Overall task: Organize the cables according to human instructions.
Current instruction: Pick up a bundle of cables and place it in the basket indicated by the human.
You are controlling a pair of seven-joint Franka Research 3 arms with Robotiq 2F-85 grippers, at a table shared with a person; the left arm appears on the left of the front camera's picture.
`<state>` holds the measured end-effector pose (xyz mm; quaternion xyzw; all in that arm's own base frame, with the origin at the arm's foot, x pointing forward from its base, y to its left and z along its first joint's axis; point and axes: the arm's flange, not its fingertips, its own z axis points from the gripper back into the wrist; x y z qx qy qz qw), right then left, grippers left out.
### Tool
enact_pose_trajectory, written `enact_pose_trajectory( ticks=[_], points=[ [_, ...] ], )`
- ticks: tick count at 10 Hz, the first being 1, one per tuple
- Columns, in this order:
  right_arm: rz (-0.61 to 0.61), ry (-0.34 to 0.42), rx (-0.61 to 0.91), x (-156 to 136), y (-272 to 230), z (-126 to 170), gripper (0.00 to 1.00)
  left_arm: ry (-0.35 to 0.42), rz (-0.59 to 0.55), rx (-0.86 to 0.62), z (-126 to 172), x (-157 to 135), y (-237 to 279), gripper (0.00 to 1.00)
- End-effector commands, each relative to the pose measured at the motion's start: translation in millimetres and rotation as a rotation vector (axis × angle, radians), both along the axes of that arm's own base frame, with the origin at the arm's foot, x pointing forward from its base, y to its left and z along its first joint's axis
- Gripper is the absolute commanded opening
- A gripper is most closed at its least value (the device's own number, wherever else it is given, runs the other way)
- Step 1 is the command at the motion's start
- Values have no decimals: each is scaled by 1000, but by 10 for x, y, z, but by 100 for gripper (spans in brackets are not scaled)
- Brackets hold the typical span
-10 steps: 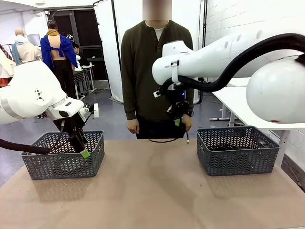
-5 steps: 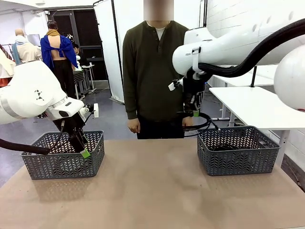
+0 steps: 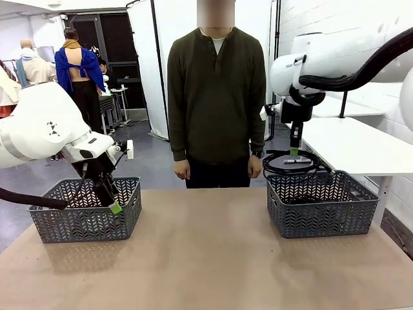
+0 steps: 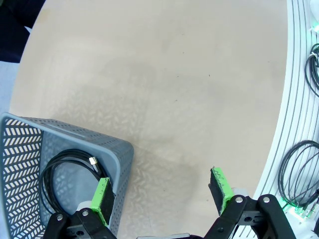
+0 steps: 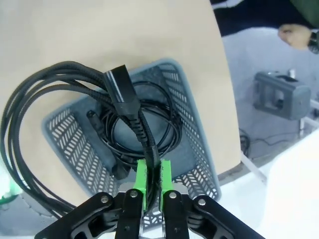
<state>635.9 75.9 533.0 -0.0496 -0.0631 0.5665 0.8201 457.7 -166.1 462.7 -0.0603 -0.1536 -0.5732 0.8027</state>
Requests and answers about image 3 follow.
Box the black tripod stand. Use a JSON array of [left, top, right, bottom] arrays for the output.
[[338, 91, 350, 119]]

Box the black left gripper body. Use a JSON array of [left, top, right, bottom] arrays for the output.
[[80, 154, 117, 207]]

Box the person's left hand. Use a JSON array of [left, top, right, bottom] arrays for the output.
[[247, 156, 264, 179]]

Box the background work desk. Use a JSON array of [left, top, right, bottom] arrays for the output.
[[98, 85, 132, 133]]

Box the black backdrop stand pole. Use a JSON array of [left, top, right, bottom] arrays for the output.
[[149, 0, 171, 141]]

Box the seated person in background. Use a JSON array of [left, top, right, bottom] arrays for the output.
[[96, 57, 114, 94]]

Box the person's right forearm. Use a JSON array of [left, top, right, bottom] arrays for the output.
[[170, 119, 190, 162]]

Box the person's right hand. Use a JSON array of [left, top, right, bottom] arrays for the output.
[[173, 160, 191, 180]]

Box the black curtain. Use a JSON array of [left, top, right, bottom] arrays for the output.
[[64, 12, 148, 110]]

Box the mannequin with beige jacket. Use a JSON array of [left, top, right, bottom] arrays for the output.
[[15, 38, 57, 88]]

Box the small black cable coil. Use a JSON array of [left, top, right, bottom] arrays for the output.
[[261, 149, 333, 178]]

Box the person's left forearm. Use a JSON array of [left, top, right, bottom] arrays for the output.
[[248, 119, 267, 152]]

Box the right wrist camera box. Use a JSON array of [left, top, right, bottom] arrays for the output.
[[259, 105, 276, 123]]

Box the black light stand pole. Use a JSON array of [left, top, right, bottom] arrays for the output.
[[267, 0, 280, 140]]

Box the white backdrop screen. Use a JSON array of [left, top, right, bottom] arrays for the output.
[[125, 0, 194, 140]]

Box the grey plastic mesh basket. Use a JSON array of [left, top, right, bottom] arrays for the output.
[[26, 176, 143, 244], [265, 170, 381, 239]]

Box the person in green sweater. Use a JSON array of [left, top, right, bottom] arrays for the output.
[[166, 0, 267, 190]]

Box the mannequin with blue cardigan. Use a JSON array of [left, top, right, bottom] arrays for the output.
[[54, 27, 106, 135]]

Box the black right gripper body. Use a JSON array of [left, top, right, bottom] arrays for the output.
[[289, 121, 303, 149]]

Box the white table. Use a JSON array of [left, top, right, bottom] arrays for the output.
[[311, 93, 387, 119], [298, 116, 413, 227]]

